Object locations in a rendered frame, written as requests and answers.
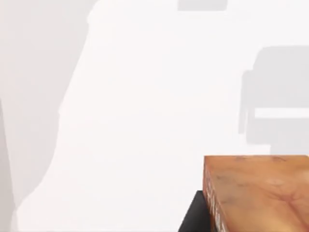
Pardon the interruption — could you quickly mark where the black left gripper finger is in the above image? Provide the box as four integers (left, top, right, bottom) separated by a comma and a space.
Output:
178, 190, 212, 232

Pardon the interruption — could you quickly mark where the orange book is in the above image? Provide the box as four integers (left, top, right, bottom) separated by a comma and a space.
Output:
202, 154, 309, 232

